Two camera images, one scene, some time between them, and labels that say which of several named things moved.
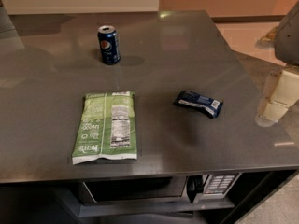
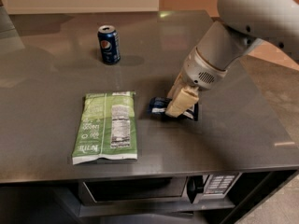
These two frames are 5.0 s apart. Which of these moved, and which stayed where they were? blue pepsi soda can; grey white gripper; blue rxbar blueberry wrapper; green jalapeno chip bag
Moved: blue rxbar blueberry wrapper; grey white gripper
Stayed: green jalapeno chip bag; blue pepsi soda can
